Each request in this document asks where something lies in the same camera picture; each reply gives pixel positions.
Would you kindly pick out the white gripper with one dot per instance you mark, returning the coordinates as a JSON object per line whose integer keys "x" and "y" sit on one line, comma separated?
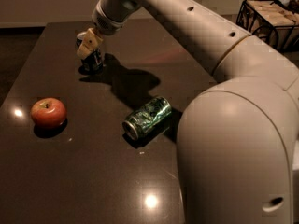
{"x": 106, "y": 22}

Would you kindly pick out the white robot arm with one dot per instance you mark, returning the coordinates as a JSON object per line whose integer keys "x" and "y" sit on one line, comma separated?
{"x": 236, "y": 141}

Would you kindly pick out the green soda can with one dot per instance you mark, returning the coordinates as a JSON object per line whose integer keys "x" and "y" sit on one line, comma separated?
{"x": 142, "y": 121}

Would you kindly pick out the red apple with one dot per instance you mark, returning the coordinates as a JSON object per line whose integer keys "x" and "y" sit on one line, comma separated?
{"x": 48, "y": 113}

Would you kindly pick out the snack packets in basket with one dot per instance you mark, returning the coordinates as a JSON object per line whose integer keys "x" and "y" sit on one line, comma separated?
{"x": 272, "y": 23}

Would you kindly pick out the black wire basket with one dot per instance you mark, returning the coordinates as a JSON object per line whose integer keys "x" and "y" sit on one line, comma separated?
{"x": 243, "y": 21}

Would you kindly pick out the blue pepsi can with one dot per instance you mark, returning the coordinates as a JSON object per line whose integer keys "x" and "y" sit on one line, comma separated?
{"x": 93, "y": 63}

